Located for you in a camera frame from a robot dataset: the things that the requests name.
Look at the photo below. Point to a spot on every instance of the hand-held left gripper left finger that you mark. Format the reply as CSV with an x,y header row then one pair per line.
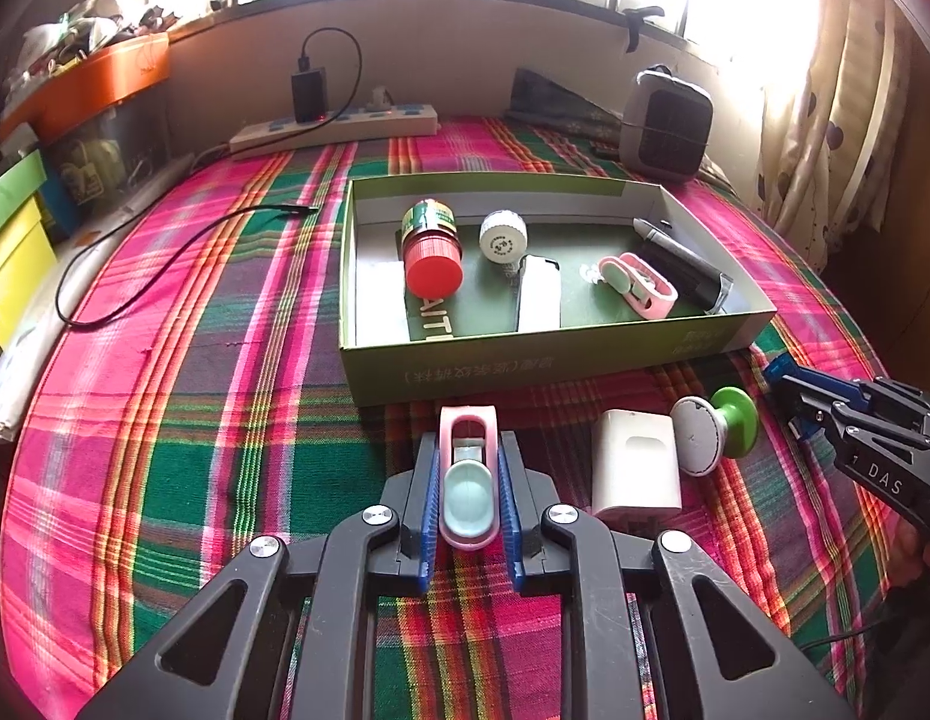
x,y
427,495

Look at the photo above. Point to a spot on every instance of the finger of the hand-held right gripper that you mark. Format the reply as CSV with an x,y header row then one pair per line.
x,y
806,420
791,373

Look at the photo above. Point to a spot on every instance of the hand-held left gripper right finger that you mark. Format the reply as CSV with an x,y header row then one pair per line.
x,y
510,495

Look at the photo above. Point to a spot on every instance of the pink clip with mint pad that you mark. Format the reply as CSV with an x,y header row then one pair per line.
x,y
469,502
645,292

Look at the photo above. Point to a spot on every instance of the white and green knob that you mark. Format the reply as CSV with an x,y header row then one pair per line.
x,y
697,435

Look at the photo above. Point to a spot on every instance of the green cardboard box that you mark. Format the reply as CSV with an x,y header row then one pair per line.
x,y
510,375

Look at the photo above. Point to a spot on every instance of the white charger plug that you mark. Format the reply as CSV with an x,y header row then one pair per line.
x,y
634,465

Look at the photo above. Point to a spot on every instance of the black rectangular device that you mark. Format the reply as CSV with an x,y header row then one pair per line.
x,y
686,274

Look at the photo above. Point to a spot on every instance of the white rectangular device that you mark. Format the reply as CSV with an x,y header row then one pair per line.
x,y
540,296

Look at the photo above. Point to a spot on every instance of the small white bottle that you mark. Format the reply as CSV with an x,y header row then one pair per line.
x,y
502,236

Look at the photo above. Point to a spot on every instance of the red-capped bottle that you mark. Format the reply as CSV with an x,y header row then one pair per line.
x,y
433,270

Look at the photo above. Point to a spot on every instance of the plaid blanket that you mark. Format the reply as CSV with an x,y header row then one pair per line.
x,y
210,427

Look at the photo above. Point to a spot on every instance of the cream patterned curtain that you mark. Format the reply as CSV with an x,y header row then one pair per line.
x,y
832,90

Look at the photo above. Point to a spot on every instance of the dark bag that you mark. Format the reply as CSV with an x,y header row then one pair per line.
x,y
555,101

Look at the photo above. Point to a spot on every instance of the white power strip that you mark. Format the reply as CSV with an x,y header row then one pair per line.
x,y
345,131

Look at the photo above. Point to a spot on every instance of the black power adapter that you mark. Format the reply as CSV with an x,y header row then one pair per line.
x,y
309,94

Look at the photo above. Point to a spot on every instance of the clear plastic storage bin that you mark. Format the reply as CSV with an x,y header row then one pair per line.
x,y
97,165

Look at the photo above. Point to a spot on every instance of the yellow box with green lid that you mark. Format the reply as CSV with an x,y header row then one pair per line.
x,y
15,270

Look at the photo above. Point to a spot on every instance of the orange box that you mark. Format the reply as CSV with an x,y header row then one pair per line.
x,y
82,86

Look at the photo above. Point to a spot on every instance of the pile of assorted clutter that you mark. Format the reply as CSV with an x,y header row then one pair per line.
x,y
75,22

